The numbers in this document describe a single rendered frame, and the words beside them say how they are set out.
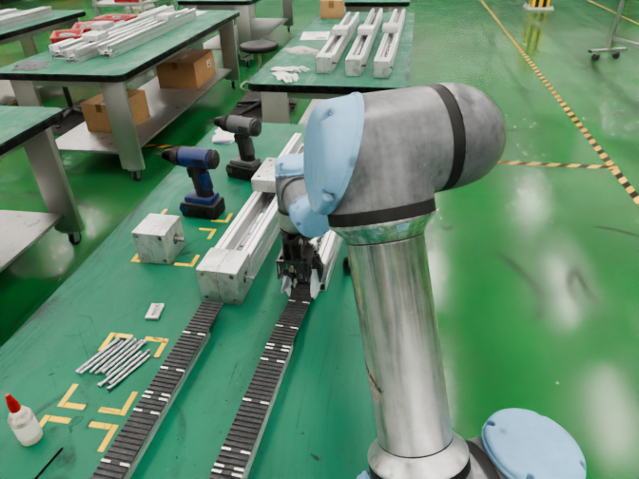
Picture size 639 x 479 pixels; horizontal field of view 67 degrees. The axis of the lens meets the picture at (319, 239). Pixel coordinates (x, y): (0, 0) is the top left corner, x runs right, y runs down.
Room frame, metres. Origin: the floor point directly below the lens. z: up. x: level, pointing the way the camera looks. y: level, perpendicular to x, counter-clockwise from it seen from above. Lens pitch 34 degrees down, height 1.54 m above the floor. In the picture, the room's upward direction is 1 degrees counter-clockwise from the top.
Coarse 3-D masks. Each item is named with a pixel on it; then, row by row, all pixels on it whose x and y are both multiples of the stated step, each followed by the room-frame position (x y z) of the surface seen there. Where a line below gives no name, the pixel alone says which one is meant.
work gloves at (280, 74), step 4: (272, 68) 3.03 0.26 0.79; (276, 68) 3.02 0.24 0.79; (280, 68) 3.02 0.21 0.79; (284, 68) 3.02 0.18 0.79; (288, 68) 3.01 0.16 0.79; (292, 68) 3.01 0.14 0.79; (296, 68) 2.97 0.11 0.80; (300, 68) 2.98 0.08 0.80; (304, 68) 3.01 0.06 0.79; (308, 68) 3.02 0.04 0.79; (272, 72) 2.95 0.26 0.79; (276, 72) 2.93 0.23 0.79; (280, 72) 2.93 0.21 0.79; (284, 72) 2.93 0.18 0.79; (280, 76) 2.84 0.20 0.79; (284, 76) 2.84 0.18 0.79; (288, 76) 2.78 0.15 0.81; (292, 76) 2.80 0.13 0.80; (296, 76) 2.82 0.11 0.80; (280, 80) 2.80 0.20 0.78; (284, 80) 2.77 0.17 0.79; (288, 80) 2.76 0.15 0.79; (296, 80) 2.78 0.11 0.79
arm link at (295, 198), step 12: (300, 180) 0.82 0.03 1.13; (288, 192) 0.80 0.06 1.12; (300, 192) 0.77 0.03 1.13; (288, 204) 0.77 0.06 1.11; (300, 204) 0.74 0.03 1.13; (300, 216) 0.72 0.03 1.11; (312, 216) 0.72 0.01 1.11; (324, 216) 0.73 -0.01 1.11; (300, 228) 0.72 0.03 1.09; (312, 228) 0.72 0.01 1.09; (324, 228) 0.73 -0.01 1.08
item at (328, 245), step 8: (328, 232) 1.05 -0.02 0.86; (312, 240) 1.08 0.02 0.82; (320, 240) 1.06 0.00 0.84; (328, 240) 1.01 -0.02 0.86; (336, 240) 1.05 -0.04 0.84; (320, 248) 0.98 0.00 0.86; (328, 248) 0.98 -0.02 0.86; (336, 248) 1.04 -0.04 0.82; (320, 256) 0.95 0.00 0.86; (328, 256) 0.95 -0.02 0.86; (336, 256) 1.04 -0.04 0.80; (328, 264) 0.95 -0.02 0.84; (328, 272) 0.95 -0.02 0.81; (296, 280) 0.93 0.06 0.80; (328, 280) 0.94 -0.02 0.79; (320, 288) 0.92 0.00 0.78
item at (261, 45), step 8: (264, 40) 4.74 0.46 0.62; (240, 48) 4.53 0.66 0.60; (248, 48) 4.45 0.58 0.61; (256, 48) 4.43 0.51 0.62; (264, 48) 4.44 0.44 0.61; (272, 48) 4.49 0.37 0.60; (64, 88) 4.51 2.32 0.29; (72, 104) 4.54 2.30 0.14; (240, 104) 4.70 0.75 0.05; (248, 104) 4.65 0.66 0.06; (256, 104) 4.52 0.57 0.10; (64, 112) 4.42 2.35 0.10; (72, 112) 4.49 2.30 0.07; (80, 112) 4.46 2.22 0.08; (240, 112) 4.40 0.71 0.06; (64, 120) 4.34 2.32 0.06
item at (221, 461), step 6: (216, 462) 0.45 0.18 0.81; (222, 462) 0.45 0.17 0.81; (228, 462) 0.45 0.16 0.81; (234, 462) 0.45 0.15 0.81; (240, 462) 0.45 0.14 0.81; (216, 468) 0.44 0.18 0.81; (222, 468) 0.44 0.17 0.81; (228, 468) 0.44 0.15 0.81; (234, 468) 0.44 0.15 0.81; (240, 468) 0.44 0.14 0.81
